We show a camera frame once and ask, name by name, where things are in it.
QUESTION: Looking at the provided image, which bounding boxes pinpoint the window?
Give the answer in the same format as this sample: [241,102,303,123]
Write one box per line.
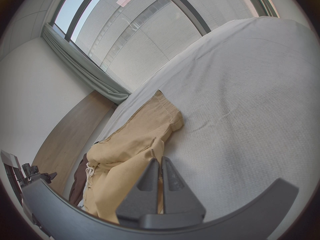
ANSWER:
[47,0,281,94]

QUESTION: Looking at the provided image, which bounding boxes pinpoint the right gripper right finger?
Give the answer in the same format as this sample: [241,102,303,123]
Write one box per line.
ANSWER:
[161,156,207,217]

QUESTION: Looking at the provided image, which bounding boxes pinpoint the dark brown shorts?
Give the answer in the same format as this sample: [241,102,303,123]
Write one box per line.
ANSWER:
[69,153,94,207]

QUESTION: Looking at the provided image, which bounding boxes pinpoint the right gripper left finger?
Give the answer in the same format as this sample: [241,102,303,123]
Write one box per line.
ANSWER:
[116,157,160,221]

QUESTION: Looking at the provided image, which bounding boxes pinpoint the bed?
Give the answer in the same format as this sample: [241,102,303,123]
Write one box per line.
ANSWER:
[31,15,320,225]

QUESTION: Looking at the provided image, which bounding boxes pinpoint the tan shorts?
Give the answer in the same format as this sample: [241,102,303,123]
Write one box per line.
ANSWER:
[82,89,185,224]

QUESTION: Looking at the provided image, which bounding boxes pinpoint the grey-green curtain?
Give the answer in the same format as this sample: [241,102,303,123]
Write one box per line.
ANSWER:
[41,23,132,107]

